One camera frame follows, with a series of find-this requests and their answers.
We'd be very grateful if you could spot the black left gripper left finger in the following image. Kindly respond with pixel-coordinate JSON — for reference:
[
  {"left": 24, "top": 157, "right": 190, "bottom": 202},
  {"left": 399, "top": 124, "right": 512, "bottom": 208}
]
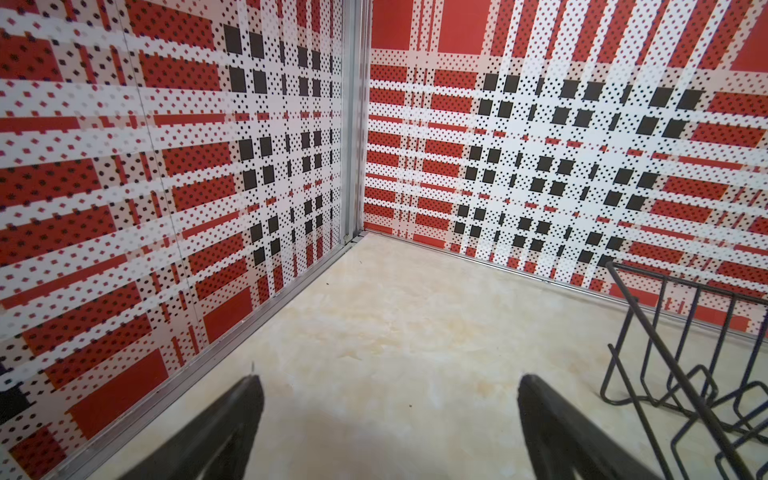
[{"left": 122, "top": 375, "right": 265, "bottom": 480}]

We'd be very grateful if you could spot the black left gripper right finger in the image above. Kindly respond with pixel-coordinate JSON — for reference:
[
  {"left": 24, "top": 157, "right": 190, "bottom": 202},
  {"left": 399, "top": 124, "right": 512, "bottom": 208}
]
[{"left": 518, "top": 374, "right": 658, "bottom": 479}]

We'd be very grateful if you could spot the black wire dish rack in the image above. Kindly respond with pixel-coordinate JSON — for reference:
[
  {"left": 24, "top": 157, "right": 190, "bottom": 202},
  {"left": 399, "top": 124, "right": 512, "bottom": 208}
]
[{"left": 599, "top": 261, "right": 767, "bottom": 479}]

